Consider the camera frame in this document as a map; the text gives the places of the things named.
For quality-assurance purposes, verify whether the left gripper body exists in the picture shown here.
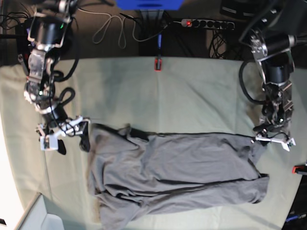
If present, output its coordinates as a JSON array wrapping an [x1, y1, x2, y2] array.
[[260, 105, 293, 132]]

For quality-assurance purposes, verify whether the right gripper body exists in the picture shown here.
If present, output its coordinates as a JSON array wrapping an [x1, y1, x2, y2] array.
[[43, 105, 68, 127]]

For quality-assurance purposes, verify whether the grey t-shirt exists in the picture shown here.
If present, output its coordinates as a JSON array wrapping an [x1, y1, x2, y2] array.
[[87, 124, 270, 230]]

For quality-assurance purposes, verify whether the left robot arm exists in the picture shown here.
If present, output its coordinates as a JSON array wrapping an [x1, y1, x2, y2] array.
[[239, 0, 307, 151]]

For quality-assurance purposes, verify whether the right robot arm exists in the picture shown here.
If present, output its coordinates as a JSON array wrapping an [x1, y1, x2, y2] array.
[[24, 0, 90, 155]]

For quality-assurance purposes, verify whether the red clamp at right edge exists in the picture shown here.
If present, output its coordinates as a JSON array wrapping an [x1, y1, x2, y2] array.
[[292, 164, 307, 176]]

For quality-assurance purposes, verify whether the white bin at bottom left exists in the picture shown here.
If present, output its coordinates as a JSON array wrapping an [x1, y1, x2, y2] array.
[[15, 193, 65, 230]]

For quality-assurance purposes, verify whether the red clamp at left corner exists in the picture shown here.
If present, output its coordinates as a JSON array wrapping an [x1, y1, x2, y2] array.
[[15, 20, 34, 76]]

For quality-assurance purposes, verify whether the light green table cloth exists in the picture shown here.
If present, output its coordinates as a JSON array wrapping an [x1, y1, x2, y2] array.
[[0, 57, 307, 230]]

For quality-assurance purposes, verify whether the red clamp at top centre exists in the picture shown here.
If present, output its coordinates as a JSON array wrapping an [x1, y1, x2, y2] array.
[[154, 34, 163, 72]]

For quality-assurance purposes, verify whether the black power strip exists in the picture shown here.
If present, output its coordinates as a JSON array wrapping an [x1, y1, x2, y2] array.
[[180, 19, 236, 31]]

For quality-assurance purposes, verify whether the blue box at top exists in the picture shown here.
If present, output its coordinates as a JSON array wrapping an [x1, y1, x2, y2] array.
[[116, 0, 183, 10]]

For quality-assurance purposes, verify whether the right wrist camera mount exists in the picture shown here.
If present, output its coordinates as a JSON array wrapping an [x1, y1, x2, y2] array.
[[35, 116, 91, 151]]

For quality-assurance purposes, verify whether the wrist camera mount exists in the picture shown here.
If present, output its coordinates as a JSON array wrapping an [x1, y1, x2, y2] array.
[[253, 123, 296, 151], [35, 116, 91, 151]]

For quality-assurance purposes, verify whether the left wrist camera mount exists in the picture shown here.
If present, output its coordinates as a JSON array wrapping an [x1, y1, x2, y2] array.
[[253, 123, 296, 151]]

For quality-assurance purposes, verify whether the white cable on floor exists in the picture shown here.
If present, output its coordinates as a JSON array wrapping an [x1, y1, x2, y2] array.
[[76, 4, 168, 50]]

